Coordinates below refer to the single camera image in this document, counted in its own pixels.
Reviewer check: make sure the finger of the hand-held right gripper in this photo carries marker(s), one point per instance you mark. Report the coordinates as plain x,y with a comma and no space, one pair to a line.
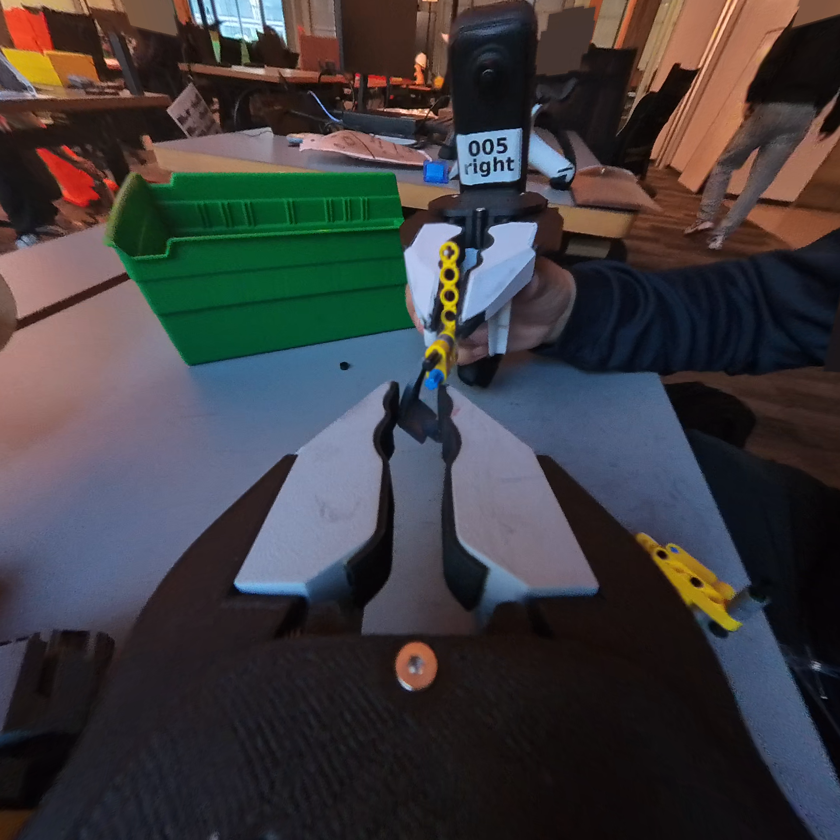
502,269
423,269

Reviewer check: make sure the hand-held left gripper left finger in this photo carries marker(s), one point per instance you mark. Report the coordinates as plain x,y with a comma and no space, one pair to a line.
315,518

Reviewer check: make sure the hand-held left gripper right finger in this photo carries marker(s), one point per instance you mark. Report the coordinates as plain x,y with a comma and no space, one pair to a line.
518,525

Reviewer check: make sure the yellow thin holed block beam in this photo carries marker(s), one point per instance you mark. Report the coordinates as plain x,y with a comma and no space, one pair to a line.
449,282

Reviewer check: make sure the small black yellow block assembly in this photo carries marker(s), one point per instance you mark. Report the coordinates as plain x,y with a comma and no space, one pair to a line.
417,413

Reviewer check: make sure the yellow block frame assembly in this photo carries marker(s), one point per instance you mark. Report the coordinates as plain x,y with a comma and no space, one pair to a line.
689,577

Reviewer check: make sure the person's right forearm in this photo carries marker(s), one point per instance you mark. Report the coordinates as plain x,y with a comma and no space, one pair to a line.
689,315

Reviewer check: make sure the grey desk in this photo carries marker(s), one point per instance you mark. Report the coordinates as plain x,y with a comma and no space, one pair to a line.
164,459

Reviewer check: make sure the person's right hand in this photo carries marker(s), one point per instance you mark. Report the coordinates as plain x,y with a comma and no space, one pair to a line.
544,308

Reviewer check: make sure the small toy figure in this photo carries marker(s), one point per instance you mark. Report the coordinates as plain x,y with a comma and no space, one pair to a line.
421,69

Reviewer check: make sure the small blue block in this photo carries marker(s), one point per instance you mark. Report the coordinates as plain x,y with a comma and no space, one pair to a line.
436,172

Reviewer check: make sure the dark partition panel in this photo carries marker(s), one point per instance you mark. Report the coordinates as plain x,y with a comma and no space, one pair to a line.
380,33

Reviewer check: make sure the patterned paper sheet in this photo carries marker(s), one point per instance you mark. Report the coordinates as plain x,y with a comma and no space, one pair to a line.
367,148

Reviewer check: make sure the flat cardboard box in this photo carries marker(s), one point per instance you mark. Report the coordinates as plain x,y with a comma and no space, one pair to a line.
610,190

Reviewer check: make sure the green storage bin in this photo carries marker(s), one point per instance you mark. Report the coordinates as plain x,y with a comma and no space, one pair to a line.
275,308

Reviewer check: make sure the black office chair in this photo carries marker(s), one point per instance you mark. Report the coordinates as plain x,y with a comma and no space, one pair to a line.
656,124

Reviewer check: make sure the grey background table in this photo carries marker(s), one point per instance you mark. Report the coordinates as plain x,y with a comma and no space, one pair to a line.
262,154

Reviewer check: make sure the pale wooden boards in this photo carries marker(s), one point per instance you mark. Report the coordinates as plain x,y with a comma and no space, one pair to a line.
709,79

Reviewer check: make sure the dark wooden workbench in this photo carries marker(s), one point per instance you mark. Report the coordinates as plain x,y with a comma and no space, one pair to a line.
262,73
79,102

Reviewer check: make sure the person's dark clothed body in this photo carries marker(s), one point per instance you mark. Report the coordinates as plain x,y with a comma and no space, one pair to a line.
774,525

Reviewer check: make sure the white patterned card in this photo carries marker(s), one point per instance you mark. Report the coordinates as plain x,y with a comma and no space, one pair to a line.
193,108

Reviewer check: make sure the black yellow toy block vehicle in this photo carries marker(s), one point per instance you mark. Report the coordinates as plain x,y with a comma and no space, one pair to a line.
52,689

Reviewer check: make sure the orange storage bin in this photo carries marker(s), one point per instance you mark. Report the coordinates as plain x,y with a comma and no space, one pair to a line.
75,177

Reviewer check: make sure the instruction sheet on stand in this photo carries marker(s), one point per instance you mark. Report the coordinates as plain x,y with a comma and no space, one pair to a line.
5,315

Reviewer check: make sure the yellow storage bin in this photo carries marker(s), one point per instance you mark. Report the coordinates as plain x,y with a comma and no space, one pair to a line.
52,67

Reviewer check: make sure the red storage bin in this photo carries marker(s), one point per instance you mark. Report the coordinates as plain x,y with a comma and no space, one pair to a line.
26,29

